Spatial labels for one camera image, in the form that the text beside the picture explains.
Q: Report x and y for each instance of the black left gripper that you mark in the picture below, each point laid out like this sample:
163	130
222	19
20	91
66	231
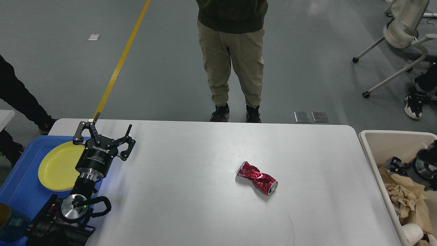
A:
95	158

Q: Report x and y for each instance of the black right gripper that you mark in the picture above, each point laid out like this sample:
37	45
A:
422	169

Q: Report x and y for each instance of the yellow plate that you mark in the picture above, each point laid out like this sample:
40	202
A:
57	170

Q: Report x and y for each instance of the brown paper bag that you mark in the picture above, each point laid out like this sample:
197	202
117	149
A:
421	215

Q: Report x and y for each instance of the dark teal mug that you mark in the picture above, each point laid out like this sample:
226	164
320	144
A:
13	224

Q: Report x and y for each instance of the crushed red soda can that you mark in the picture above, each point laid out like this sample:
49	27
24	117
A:
263	182

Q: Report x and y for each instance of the brown paper ball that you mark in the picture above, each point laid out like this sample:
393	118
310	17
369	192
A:
402	198

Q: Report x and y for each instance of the crushed white paper cup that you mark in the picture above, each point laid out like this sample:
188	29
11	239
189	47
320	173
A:
431	240

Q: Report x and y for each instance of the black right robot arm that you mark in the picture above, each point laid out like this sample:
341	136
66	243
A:
430	150

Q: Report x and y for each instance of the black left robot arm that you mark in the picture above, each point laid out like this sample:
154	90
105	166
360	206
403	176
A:
64	221

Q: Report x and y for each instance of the beige plastic bin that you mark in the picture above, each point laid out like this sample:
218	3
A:
380	146

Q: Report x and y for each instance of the blue plastic tray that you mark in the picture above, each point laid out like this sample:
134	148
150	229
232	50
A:
22	189

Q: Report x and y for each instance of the metal floor socket right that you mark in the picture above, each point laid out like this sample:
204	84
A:
320	116

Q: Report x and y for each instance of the metal floor socket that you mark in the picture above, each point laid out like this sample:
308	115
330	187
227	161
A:
320	116
302	117

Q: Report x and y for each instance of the white side table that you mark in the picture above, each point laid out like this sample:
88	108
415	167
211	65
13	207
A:
5	117

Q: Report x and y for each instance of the person in black clothes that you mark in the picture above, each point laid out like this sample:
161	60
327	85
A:
14	93

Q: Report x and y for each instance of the metal floor socket left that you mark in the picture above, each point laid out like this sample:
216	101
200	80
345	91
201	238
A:
302	117

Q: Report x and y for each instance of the white office chair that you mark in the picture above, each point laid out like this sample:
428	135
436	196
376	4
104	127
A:
402	38

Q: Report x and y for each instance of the person in green sweater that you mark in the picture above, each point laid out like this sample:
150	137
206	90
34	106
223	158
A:
231	39

